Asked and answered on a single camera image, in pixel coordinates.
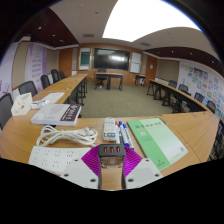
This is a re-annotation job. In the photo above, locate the thick white book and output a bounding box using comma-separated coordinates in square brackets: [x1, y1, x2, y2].
[30, 103, 83, 127]

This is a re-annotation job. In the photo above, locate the green booklet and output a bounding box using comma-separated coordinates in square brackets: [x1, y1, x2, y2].
[126, 117, 189, 171]

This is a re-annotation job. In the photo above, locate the large black wall screen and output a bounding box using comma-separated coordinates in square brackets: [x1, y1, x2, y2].
[93, 48, 131, 72]

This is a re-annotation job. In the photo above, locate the row of black chairs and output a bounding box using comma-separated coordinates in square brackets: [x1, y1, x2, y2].
[39, 68, 67, 90]
[166, 79, 224, 161]

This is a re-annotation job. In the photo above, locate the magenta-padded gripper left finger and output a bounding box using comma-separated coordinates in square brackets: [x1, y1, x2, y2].
[61, 145, 104, 190]

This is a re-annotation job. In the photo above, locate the small side table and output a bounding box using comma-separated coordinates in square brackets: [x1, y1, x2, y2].
[134, 74, 147, 87]

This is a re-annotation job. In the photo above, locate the large purple wall banner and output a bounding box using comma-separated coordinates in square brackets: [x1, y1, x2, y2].
[0, 41, 19, 98]

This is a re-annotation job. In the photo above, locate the small wooden desk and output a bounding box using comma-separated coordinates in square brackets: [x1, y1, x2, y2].
[95, 72, 124, 92]

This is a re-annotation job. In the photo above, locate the white power strip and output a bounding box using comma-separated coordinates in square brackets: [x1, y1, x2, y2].
[28, 145, 93, 176]

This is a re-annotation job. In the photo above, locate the blue-capped marker pen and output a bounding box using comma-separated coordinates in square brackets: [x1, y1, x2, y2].
[118, 120, 130, 148]
[122, 123, 135, 151]

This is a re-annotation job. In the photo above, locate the white cardboard box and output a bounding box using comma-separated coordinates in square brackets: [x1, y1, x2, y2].
[10, 92, 34, 117]

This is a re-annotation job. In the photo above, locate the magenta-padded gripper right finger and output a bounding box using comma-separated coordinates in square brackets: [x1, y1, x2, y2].
[120, 145, 163, 190]

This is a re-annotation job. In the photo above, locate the white wall whiteboard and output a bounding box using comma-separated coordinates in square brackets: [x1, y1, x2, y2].
[129, 51, 143, 74]

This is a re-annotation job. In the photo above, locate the small blue-white pack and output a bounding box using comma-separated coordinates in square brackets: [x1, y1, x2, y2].
[29, 99, 51, 110]

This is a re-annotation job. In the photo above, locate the coiled white power cable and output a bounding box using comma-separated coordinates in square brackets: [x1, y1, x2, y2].
[35, 124, 99, 148]

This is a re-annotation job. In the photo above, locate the narrow purple wall banner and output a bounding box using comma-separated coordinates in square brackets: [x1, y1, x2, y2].
[24, 42, 48, 91]

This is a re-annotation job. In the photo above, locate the black mesh office chair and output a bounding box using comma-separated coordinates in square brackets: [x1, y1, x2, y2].
[0, 92, 14, 131]
[18, 80, 39, 98]

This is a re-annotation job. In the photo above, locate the white paper sheet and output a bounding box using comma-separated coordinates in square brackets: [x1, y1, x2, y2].
[36, 91, 66, 105]

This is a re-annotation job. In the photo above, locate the white remote control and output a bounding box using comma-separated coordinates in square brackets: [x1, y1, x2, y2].
[102, 116, 117, 142]

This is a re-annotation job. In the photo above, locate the green and white wall board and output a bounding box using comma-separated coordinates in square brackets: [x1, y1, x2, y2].
[78, 46, 92, 72]

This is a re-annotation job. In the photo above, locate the black desk chair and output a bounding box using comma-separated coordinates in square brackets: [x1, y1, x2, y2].
[96, 68, 108, 88]

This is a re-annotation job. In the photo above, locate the wooden door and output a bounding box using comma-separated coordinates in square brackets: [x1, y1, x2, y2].
[144, 54, 158, 88]
[58, 48, 74, 78]

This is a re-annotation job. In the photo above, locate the group of colourful wall posters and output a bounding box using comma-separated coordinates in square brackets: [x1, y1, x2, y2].
[179, 63, 224, 121]

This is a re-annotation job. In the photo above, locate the black multi-port charger block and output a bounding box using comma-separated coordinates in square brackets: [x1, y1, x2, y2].
[98, 143, 127, 169]

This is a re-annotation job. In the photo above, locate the red-capped marker pen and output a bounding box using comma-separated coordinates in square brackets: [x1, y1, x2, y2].
[114, 120, 122, 145]

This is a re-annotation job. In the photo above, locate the bright ceiling light panel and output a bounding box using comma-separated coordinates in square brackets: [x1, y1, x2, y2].
[102, 0, 203, 43]

